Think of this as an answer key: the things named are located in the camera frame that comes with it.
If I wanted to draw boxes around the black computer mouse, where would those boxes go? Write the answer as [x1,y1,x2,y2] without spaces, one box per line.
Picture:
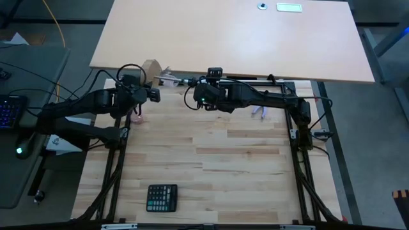
[14,135,35,160]

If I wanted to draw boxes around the orange black striped tape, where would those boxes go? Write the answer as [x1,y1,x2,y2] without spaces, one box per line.
[392,189,409,208]

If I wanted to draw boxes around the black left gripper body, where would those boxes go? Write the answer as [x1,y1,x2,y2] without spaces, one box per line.
[127,83,151,108]

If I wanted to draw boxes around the purple handled pliers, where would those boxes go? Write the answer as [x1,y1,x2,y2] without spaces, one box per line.
[251,105,269,121]

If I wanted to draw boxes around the black backlit keyboard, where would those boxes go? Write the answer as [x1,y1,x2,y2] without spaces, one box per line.
[0,95,28,128]

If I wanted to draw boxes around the pink knitted ball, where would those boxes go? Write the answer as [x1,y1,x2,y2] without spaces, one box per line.
[131,110,145,125]

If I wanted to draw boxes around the white desk plate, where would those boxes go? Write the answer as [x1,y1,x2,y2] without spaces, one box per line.
[276,3,303,13]

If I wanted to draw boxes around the black calculator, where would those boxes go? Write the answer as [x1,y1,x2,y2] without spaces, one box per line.
[146,184,178,213]

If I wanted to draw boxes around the beige desk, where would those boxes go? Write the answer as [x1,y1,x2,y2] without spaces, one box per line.
[89,0,375,84]

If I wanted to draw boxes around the silver metal end plate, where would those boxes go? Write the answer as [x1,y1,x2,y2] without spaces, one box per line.
[279,224,316,230]
[101,223,138,230]

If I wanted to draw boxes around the silver black connector box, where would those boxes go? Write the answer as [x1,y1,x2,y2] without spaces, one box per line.
[313,128,334,141]

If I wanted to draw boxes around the white printed paper sheet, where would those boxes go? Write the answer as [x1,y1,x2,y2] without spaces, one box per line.
[46,116,92,156]

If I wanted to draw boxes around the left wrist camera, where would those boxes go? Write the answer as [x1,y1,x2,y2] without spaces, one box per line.
[148,88,162,104]

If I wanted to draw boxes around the yellow cable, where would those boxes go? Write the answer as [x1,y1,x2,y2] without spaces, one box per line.
[41,0,66,104]

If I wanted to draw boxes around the white floor paper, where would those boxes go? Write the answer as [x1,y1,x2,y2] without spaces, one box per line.
[6,31,30,45]

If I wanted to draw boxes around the grey side desk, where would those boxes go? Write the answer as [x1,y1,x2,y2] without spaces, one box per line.
[0,44,71,210]

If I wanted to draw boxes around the grey metal desk frame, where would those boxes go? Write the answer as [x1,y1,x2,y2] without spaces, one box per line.
[362,19,409,96]

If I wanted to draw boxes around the wooden base lamp black socket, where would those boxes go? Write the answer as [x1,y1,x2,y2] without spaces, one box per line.
[139,59,201,88]

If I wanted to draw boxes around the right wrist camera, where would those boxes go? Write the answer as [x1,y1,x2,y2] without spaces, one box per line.
[206,66,224,79]

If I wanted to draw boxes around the black aluminium table frame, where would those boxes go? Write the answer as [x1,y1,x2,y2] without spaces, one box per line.
[72,78,344,226]

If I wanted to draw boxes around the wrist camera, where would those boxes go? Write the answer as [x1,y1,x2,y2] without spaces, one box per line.
[148,88,162,104]
[206,66,224,79]

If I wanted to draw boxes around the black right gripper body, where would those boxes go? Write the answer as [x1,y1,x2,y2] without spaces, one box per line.
[199,78,228,96]

